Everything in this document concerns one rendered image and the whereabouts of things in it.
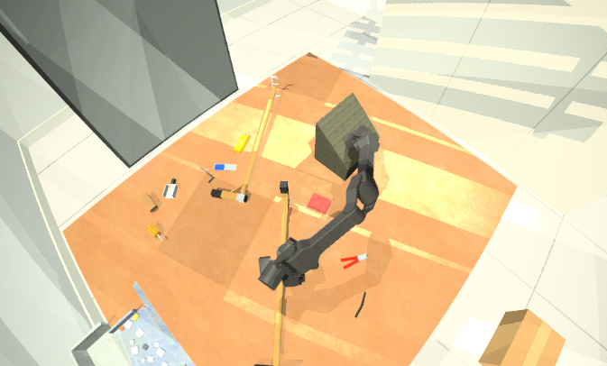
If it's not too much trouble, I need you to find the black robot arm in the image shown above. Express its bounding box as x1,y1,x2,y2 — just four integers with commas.
258,124,380,290

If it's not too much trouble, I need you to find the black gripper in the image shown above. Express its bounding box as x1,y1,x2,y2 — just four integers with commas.
258,255,319,275

